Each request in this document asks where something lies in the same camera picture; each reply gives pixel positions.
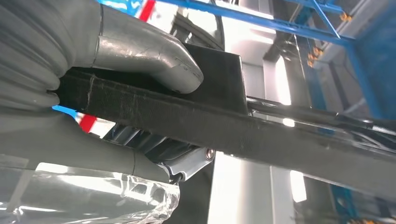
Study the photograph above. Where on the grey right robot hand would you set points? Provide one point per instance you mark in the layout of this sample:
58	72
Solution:
77	160

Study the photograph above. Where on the blue metal shelf rack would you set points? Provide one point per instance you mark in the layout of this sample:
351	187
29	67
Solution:
247	17

